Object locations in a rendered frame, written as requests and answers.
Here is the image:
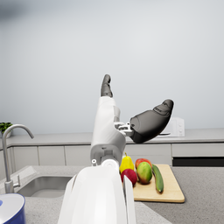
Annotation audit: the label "green cucumber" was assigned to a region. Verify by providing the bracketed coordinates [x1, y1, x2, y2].
[151, 164, 165, 193]

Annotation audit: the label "silver kitchen faucet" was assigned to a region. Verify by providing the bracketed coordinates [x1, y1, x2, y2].
[1, 123, 35, 194]

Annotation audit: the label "green red mango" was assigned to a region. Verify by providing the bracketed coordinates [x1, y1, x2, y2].
[136, 161, 153, 186]

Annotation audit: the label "white microwave oven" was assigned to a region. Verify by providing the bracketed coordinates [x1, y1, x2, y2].
[156, 116, 186, 138]

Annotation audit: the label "red tomato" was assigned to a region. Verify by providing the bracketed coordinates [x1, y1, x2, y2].
[134, 157, 153, 170]

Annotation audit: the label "blue white pot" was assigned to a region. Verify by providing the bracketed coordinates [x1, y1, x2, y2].
[0, 192, 27, 224]

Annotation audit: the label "steel kitchen sink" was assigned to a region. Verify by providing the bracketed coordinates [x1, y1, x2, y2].
[16, 175, 74, 199]

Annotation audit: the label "black oven opening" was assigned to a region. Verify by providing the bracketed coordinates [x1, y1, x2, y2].
[171, 157, 224, 168]

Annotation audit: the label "red apple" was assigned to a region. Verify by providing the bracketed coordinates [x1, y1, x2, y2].
[121, 168, 138, 187]

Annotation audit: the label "grey kitchen cabinets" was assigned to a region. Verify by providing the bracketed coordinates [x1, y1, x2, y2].
[0, 142, 224, 181]

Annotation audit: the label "yellow pear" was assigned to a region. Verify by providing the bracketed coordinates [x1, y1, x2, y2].
[119, 152, 136, 175]

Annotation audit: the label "wooden cutting board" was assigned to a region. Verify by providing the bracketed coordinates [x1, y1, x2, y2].
[132, 164, 186, 204]

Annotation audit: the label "green potted plant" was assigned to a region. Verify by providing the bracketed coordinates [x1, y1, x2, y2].
[0, 122, 14, 139]

